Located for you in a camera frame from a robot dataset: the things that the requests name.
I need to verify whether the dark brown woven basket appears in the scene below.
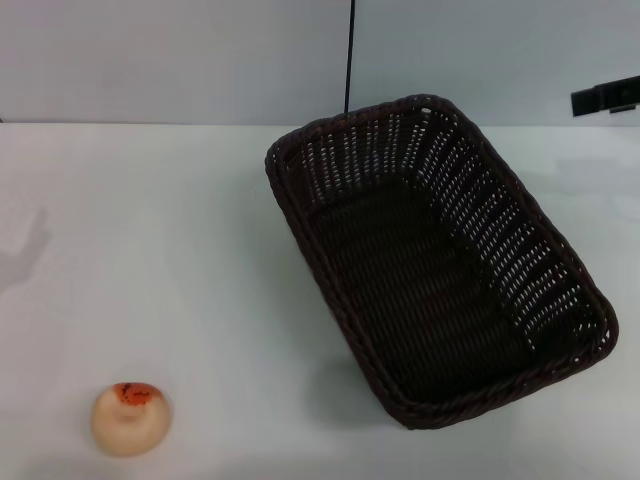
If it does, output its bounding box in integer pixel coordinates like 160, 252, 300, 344
263, 93, 620, 431

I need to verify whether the peach-coloured round fruit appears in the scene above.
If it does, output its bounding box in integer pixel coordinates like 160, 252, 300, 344
90, 381, 174, 444

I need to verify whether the black vertical wall strip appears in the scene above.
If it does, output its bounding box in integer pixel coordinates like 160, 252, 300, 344
342, 0, 357, 114

